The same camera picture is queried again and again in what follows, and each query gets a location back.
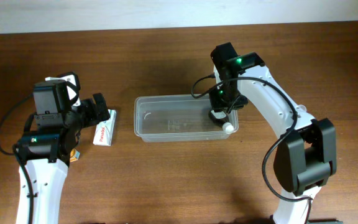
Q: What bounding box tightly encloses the dark bottle white cap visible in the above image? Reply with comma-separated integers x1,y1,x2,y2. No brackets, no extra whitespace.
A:
208,110,234,133

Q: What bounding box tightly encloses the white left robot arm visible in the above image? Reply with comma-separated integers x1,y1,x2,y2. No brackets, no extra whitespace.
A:
12,80,111,223

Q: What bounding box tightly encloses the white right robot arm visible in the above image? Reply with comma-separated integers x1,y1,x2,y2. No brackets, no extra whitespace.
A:
209,42,337,223

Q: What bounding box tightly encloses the clear plastic container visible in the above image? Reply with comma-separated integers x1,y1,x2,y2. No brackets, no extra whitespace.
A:
134,95,239,142

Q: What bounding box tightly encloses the white Panadol box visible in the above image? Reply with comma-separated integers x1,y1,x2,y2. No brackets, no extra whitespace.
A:
93,110,117,146

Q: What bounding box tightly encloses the small orange box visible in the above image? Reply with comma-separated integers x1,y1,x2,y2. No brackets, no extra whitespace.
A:
70,149,80,162

